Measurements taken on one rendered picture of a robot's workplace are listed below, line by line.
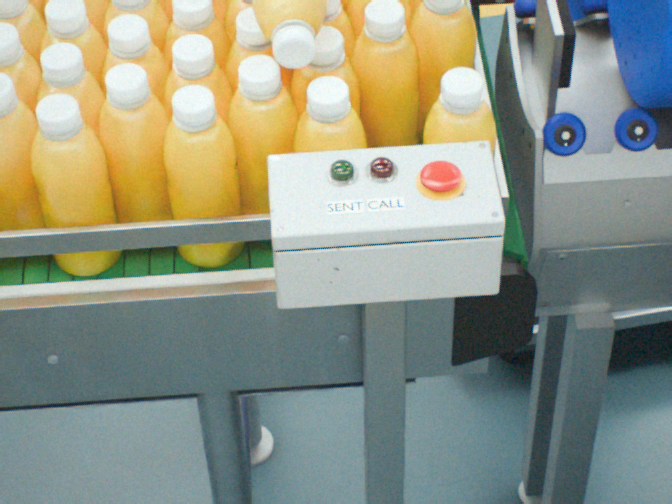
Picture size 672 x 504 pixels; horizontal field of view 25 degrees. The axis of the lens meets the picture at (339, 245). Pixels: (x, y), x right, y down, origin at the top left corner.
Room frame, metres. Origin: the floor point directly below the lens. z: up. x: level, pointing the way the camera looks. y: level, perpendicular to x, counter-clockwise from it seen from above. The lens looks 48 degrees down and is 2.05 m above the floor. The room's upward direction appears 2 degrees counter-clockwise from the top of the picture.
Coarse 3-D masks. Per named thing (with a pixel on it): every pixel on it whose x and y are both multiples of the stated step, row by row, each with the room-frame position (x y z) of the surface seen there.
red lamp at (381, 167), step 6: (372, 162) 0.94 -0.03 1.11; (378, 162) 0.93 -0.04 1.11; (384, 162) 0.93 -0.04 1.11; (390, 162) 0.94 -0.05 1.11; (372, 168) 0.93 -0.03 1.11; (378, 168) 0.93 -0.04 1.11; (384, 168) 0.93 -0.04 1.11; (390, 168) 0.93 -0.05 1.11; (372, 174) 0.93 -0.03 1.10; (378, 174) 0.93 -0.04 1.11; (384, 174) 0.92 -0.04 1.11; (390, 174) 0.93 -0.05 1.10
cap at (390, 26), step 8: (376, 0) 1.17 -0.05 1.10; (384, 0) 1.17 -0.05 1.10; (392, 0) 1.17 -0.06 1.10; (368, 8) 1.16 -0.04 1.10; (376, 8) 1.16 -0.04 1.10; (384, 8) 1.16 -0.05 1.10; (392, 8) 1.15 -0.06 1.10; (400, 8) 1.15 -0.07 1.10; (368, 16) 1.14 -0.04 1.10; (376, 16) 1.14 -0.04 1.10; (384, 16) 1.14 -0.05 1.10; (392, 16) 1.14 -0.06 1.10; (400, 16) 1.14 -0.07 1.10; (368, 24) 1.14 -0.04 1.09; (376, 24) 1.14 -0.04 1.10; (384, 24) 1.13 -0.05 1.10; (392, 24) 1.13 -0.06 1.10; (400, 24) 1.14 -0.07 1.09; (376, 32) 1.14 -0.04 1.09; (384, 32) 1.13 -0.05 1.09; (392, 32) 1.14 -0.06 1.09
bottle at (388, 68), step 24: (360, 48) 1.14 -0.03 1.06; (384, 48) 1.13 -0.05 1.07; (408, 48) 1.14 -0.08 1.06; (360, 72) 1.13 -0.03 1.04; (384, 72) 1.12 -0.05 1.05; (408, 72) 1.13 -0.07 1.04; (384, 96) 1.12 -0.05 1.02; (408, 96) 1.13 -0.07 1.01; (384, 120) 1.12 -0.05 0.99; (408, 120) 1.13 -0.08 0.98; (384, 144) 1.12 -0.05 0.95; (408, 144) 1.13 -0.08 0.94
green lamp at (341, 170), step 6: (336, 162) 0.94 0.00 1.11; (342, 162) 0.94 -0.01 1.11; (348, 162) 0.94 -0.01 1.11; (330, 168) 0.93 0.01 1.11; (336, 168) 0.93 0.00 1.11; (342, 168) 0.93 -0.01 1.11; (348, 168) 0.93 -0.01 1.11; (330, 174) 0.93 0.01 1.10; (336, 174) 0.92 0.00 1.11; (342, 174) 0.92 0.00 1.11; (348, 174) 0.92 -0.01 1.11; (342, 180) 0.92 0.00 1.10
